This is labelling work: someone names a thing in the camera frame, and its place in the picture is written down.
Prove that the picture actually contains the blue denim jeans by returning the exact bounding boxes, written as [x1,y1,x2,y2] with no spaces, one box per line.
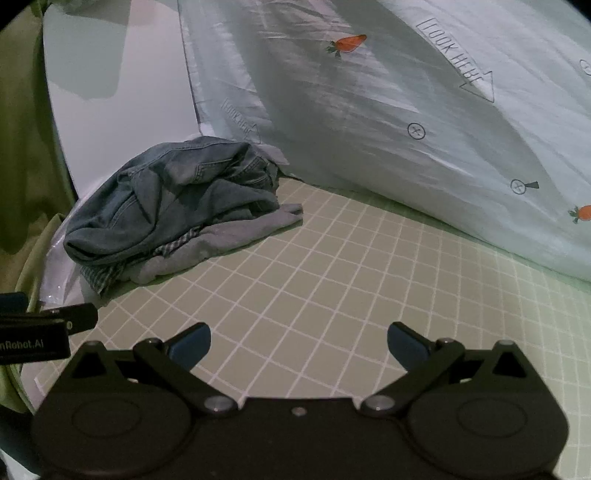
[64,136,280,268]

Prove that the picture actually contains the grey garment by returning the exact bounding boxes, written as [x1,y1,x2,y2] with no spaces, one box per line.
[121,202,304,286]

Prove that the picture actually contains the green curtain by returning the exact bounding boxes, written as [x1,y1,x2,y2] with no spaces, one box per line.
[0,17,74,416]

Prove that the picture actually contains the light green t-shirt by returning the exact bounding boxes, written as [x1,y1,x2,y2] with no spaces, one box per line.
[176,0,591,291]

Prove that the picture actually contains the plaid shirt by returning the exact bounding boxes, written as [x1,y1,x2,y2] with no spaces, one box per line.
[79,227,204,303]

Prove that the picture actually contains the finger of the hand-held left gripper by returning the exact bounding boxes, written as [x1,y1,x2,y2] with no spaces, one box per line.
[44,303,99,334]

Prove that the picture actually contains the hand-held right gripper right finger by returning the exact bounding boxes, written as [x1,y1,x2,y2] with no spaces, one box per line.
[359,322,533,418]

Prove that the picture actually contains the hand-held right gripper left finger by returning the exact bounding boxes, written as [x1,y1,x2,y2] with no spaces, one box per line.
[68,322,240,415]

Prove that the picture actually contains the clear plastic bag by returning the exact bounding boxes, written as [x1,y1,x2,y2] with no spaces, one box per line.
[39,211,100,308]

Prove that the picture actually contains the white headboard panel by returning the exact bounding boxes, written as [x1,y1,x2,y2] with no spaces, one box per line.
[42,0,200,217]

